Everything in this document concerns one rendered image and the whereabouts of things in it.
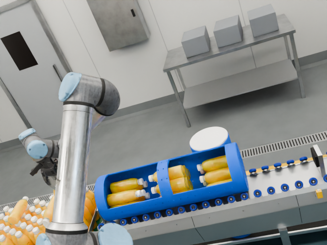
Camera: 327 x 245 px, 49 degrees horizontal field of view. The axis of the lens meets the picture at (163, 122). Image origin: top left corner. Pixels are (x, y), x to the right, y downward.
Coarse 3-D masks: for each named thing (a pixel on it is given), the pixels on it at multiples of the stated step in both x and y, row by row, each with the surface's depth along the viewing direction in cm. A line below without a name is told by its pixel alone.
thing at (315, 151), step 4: (312, 148) 197; (316, 148) 195; (312, 152) 194; (316, 152) 192; (320, 152) 191; (312, 156) 198; (316, 156) 191; (320, 156) 190; (316, 160) 192; (320, 160) 191; (316, 164) 193; (320, 164) 192; (320, 168) 194; (324, 168) 193; (320, 172) 197; (324, 172) 195
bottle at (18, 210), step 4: (20, 200) 241; (24, 200) 242; (16, 204) 239; (20, 204) 238; (24, 204) 240; (16, 208) 235; (20, 208) 236; (24, 208) 238; (12, 212) 231; (16, 212) 232; (20, 212) 234; (12, 216) 228; (16, 216) 229; (20, 216) 233; (8, 220) 230; (12, 220) 230; (16, 220) 229
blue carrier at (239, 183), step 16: (176, 160) 219; (192, 160) 220; (240, 160) 199; (112, 176) 230; (128, 176) 231; (144, 176) 230; (160, 176) 202; (192, 176) 224; (240, 176) 190; (96, 192) 211; (192, 192) 197; (208, 192) 197; (224, 192) 197; (240, 192) 199; (112, 208) 209; (128, 208) 207; (144, 208) 207; (160, 208) 207
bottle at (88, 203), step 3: (87, 198) 234; (87, 201) 233; (90, 201) 235; (87, 204) 232; (90, 204) 234; (87, 207) 233; (90, 207) 234; (93, 207) 237; (90, 210) 234; (93, 210) 236; (93, 213) 236; (99, 216) 241; (96, 219) 239
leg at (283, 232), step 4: (280, 228) 215; (284, 228) 214; (280, 232) 214; (284, 232) 214; (280, 236) 216; (284, 236) 216; (288, 236) 215; (284, 240) 217; (288, 240) 217; (284, 244) 219; (288, 244) 219
